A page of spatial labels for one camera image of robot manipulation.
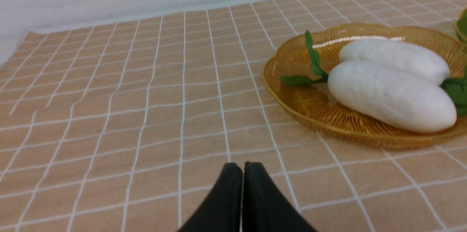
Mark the green ribbed plastic plate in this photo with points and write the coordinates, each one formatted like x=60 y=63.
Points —
x=460 y=27

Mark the beige checkered tablecloth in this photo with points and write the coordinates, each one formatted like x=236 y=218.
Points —
x=124 y=127

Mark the amber ribbed plastic plate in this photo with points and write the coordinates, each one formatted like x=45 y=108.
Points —
x=315 y=108

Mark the white radish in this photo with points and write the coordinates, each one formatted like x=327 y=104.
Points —
x=393 y=96
x=411 y=58

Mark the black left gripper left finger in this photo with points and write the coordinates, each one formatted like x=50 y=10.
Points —
x=220 y=210

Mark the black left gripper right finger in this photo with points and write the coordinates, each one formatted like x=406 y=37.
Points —
x=265 y=208

